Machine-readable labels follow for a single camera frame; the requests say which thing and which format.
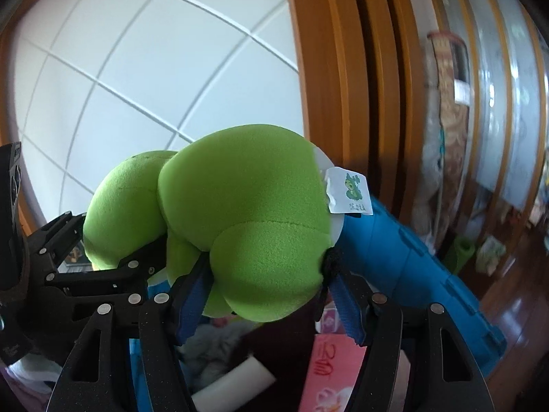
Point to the dark maroon cloth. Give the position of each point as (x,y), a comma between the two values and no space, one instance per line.
(278,339)

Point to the pink printed packet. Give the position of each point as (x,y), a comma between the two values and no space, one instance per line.
(330,373)

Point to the white paper roll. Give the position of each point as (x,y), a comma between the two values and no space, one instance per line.
(240,380)

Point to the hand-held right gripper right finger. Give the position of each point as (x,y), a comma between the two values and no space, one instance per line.
(348,309)

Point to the blue storage box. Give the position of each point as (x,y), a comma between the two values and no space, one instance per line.
(407,266)

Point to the grey plush cloth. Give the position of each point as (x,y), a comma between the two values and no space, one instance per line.
(214,347)

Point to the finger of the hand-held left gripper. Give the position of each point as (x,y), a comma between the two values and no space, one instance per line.
(128,268)
(55,231)

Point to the green plush frog toy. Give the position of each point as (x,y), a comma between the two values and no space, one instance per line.
(248,206)

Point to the frosted glass sliding door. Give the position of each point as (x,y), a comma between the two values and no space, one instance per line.
(506,94)

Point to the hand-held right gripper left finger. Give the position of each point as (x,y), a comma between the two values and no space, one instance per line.
(192,296)

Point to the wooden door frame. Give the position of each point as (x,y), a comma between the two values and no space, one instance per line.
(10,107)
(343,51)

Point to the green rolled mat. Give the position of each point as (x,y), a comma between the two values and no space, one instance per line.
(459,254)

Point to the patterned wall hanging scroll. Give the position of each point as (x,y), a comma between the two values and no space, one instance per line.
(450,107)

